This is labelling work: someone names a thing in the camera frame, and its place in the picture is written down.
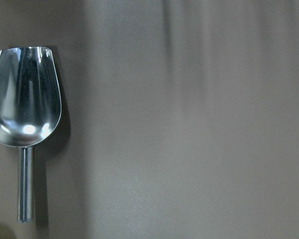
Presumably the metal ice scoop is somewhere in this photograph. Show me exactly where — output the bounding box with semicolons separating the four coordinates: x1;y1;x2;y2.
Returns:
0;46;62;223

